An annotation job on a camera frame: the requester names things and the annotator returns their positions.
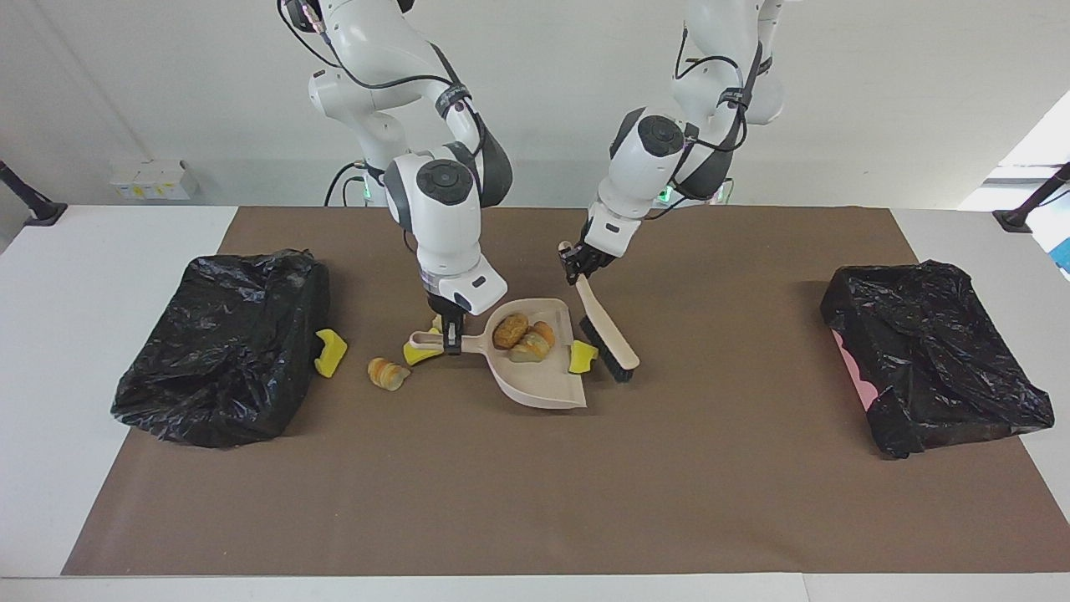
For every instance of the pale croissant toy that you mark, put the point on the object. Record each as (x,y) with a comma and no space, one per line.
(535,343)

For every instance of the brown paper table mat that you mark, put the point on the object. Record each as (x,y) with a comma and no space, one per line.
(710,502)

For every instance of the white wall socket box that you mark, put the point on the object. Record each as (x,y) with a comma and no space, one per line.
(155,180)

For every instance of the black bag lined pink bin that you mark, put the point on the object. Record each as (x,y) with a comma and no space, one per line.
(928,351)

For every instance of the beige plastic dustpan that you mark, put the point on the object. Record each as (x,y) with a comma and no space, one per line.
(543,385)

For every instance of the orange striped croissant toy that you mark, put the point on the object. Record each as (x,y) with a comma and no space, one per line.
(387,374)

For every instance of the black clamp stand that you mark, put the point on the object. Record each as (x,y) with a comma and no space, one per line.
(1016,221)
(42,213)

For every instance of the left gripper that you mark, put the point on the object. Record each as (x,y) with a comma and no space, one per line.
(610,234)

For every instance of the brown bread roll toy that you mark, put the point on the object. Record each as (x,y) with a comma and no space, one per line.
(510,331)

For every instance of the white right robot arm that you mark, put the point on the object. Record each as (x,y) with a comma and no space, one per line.
(443,209)

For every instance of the yellow sponge piece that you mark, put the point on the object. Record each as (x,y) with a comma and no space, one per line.
(418,353)
(332,355)
(583,358)

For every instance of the beige hand brush black bristles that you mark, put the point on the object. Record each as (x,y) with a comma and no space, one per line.
(606,330)

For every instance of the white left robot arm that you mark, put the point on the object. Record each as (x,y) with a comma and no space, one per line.
(648,159)

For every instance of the blue box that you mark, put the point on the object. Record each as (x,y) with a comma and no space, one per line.
(1064,255)

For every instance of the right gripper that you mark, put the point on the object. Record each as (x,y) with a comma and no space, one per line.
(468,284)

